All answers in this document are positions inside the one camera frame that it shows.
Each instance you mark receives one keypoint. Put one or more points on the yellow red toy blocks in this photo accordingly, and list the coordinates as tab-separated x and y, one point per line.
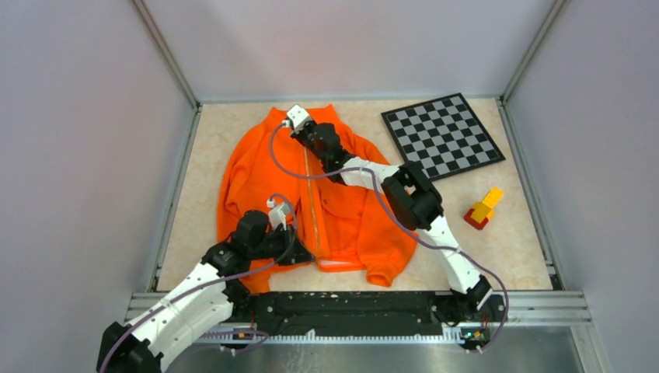
480	214

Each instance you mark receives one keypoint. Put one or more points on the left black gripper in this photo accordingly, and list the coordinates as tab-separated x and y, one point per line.
300	254

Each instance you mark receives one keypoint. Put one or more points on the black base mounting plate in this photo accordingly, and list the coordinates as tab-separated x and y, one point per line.
363	313

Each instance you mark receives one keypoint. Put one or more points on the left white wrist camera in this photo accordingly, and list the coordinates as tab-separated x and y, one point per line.
278	213

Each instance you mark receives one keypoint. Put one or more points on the aluminium frame rail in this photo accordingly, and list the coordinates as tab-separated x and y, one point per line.
538	333

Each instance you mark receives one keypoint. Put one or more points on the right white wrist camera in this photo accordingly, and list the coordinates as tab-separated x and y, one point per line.
297	118

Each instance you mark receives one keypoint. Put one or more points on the orange zip-up jacket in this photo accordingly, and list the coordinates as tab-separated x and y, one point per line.
344	227

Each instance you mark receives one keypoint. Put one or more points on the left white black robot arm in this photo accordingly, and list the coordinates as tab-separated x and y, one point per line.
207	296

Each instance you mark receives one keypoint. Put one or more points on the black and grey checkerboard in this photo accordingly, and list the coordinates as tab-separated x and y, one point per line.
444	135

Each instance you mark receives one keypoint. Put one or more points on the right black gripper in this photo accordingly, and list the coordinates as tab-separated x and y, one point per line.
298	134

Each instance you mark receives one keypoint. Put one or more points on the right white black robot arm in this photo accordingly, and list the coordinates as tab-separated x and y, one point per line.
410	198

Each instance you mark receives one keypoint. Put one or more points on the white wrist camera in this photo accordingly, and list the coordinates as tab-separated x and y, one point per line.
278	213
297	118

